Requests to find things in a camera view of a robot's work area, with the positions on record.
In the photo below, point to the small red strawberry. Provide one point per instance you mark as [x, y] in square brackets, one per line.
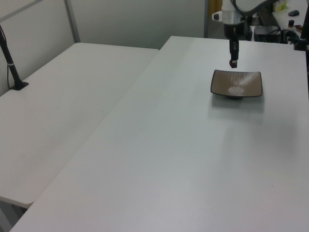
[230, 63]

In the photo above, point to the grey metal partition post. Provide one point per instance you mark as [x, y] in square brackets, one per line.
[72, 20]

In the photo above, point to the grey partition edge post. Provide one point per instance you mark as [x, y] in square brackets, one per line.
[206, 18]

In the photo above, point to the square brown ceramic plate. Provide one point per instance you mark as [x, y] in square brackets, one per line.
[236, 83]

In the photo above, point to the black computer mouse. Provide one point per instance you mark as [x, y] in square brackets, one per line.
[293, 12]

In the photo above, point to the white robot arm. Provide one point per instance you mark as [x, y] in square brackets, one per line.
[233, 14]

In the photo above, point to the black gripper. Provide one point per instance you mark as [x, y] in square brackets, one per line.
[233, 29]

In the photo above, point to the green package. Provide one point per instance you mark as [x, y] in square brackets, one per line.
[280, 4]

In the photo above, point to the white background desk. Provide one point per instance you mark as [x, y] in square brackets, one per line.
[287, 14]

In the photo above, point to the black electronics box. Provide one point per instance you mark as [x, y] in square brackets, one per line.
[266, 33]

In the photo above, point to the black camera pole with base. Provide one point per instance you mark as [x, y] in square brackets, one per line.
[10, 65]

